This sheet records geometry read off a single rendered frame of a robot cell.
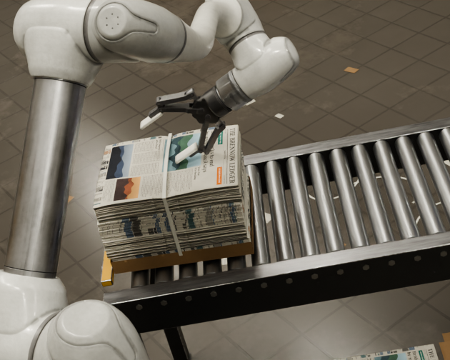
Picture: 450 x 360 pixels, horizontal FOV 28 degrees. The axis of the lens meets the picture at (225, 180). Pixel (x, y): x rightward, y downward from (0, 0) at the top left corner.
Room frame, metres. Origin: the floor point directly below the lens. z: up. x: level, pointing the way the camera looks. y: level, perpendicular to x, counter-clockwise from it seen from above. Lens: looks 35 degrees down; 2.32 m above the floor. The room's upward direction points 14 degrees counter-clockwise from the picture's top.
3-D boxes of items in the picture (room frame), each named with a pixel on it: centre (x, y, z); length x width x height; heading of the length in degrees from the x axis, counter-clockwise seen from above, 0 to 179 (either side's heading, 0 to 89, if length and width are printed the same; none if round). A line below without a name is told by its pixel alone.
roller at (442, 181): (1.91, -0.58, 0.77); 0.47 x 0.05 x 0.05; 174
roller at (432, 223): (1.91, -0.51, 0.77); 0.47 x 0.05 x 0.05; 174
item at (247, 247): (1.92, 0.03, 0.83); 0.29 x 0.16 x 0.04; 171
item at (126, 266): (1.96, 0.24, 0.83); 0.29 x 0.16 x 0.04; 171
